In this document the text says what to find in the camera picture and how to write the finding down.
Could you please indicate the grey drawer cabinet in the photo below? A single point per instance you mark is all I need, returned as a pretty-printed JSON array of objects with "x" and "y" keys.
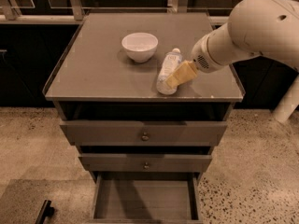
[{"x": 96, "y": 80}]

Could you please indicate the clear blue plastic bottle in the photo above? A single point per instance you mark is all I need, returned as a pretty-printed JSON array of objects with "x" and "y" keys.
[{"x": 170, "y": 63}]

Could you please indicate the grey open bottom drawer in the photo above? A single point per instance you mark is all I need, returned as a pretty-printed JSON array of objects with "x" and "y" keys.
[{"x": 146, "y": 198}]

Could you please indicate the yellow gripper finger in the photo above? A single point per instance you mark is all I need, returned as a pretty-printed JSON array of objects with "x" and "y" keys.
[{"x": 184, "y": 72}]

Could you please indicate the grey middle drawer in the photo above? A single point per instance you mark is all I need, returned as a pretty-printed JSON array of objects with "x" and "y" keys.
[{"x": 176, "y": 163}]

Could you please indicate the grey top drawer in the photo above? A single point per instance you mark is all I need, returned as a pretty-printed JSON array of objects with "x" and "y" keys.
[{"x": 143, "y": 133}]

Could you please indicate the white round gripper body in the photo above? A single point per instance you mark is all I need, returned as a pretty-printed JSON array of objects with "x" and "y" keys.
[{"x": 202, "y": 57}]

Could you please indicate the white ceramic bowl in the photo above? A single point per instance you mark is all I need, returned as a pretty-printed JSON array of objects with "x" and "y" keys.
[{"x": 140, "y": 47}]

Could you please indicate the black object on floor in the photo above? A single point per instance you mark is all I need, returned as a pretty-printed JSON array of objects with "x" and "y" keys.
[{"x": 46, "y": 211}]

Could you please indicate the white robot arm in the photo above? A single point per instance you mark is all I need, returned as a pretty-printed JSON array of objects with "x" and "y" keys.
[{"x": 268, "y": 28}]

